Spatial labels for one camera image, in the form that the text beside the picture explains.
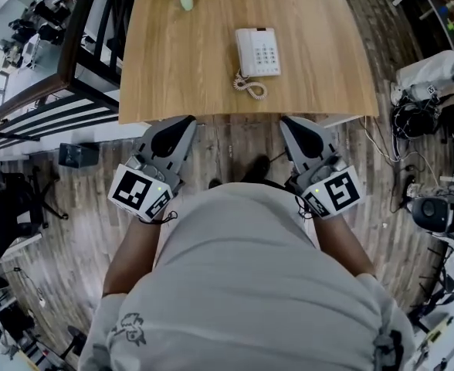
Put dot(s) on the person's left forearm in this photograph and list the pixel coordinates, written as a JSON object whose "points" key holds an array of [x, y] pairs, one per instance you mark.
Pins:
{"points": [[134, 253]]}

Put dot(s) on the person's black shoe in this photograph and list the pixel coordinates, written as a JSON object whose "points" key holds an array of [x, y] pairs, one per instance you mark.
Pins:
{"points": [[214, 183], [257, 168]]}

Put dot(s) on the black box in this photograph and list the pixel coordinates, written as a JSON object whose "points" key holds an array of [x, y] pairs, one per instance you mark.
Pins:
{"points": [[78, 155]]}

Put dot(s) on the black office chair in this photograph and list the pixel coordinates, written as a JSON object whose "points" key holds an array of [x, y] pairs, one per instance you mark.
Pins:
{"points": [[14, 215]]}

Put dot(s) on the black round stool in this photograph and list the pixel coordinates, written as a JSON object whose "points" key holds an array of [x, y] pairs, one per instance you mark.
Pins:
{"points": [[76, 338]]}

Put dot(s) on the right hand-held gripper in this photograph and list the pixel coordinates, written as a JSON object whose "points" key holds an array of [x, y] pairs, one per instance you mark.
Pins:
{"points": [[335, 191]]}

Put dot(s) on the white telephone base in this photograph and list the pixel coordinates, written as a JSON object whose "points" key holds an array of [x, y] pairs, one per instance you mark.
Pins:
{"points": [[266, 52]]}

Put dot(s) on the person's grey shirt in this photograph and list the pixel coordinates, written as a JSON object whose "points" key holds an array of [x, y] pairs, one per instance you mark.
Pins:
{"points": [[246, 284]]}

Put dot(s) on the white telephone handset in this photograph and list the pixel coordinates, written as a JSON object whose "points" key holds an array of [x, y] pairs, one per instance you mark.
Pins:
{"points": [[243, 52]]}

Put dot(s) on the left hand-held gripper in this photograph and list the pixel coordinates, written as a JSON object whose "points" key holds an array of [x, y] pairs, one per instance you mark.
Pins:
{"points": [[138, 189]]}

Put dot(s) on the black round device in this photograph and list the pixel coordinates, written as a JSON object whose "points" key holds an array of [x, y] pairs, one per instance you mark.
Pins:
{"points": [[429, 211]]}

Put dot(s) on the black swivel chair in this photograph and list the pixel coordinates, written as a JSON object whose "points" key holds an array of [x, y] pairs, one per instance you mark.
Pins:
{"points": [[441, 284]]}

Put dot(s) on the person's right forearm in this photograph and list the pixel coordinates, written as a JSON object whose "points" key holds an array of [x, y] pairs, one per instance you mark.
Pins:
{"points": [[341, 242]]}

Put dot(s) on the wooden and black metal railing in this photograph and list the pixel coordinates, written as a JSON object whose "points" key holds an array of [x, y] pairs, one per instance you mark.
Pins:
{"points": [[80, 52]]}

